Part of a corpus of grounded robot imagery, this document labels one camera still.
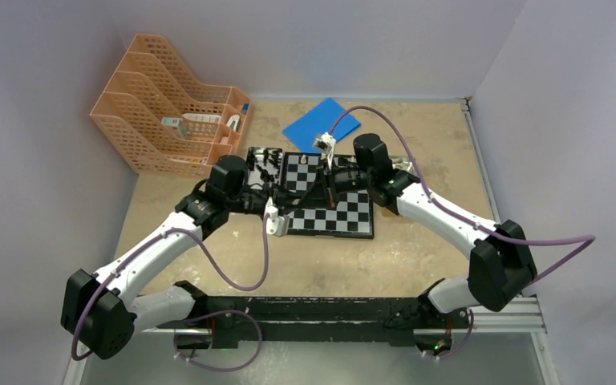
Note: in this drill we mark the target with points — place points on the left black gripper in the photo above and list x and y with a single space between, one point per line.
281 198

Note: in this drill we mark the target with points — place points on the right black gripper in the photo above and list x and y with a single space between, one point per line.
324 192

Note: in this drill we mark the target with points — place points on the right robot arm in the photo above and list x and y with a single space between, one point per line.
500 263

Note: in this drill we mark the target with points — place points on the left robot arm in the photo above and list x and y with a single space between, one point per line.
103 310

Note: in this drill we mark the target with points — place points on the silver tin with black pieces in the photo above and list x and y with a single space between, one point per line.
264 166

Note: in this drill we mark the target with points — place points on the orange mesh file organizer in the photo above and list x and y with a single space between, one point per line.
162 119

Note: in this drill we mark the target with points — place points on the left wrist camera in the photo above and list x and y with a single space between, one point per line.
276 224

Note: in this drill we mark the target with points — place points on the black mounting rail base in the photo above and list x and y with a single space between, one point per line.
398 322

